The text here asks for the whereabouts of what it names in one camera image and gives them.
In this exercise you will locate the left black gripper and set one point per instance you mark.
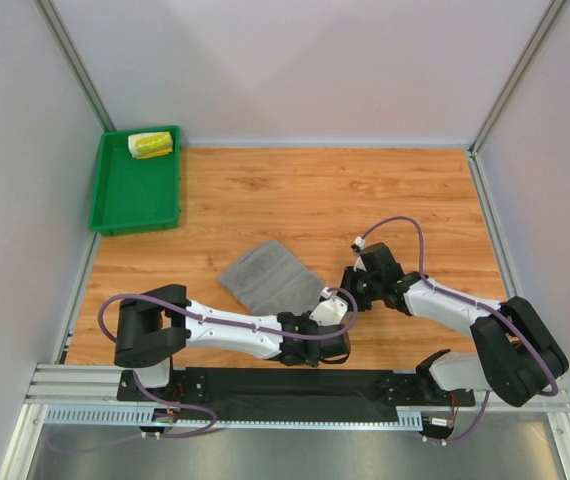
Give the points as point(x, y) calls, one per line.
point(333, 343)

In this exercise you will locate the aluminium corner post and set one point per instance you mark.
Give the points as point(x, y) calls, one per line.
point(537, 39)
point(65, 44)

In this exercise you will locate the aluminium frame rail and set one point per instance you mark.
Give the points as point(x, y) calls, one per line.
point(102, 395)

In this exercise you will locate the right aluminium corner post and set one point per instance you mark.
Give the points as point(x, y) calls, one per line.
point(537, 39)

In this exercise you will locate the grey towel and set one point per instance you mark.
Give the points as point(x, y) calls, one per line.
point(269, 279)

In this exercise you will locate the yellow green patterned towel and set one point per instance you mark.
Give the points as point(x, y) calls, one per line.
point(150, 144)

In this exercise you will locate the left aluminium corner post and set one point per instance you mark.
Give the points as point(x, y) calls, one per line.
point(65, 44)

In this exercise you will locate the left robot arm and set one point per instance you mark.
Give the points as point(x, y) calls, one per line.
point(153, 326)

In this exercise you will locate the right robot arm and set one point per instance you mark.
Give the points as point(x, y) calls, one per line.
point(515, 355)

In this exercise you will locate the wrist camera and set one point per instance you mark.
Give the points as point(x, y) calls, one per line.
point(331, 309)
point(358, 245)

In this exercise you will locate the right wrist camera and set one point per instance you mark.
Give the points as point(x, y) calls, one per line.
point(358, 245)

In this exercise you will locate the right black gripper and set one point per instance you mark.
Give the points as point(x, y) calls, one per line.
point(350, 286)

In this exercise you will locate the green plastic tray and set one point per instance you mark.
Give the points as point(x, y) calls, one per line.
point(135, 195)

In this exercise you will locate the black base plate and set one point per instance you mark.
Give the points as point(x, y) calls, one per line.
point(295, 395)

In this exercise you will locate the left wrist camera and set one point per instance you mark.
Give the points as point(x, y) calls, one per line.
point(331, 309)

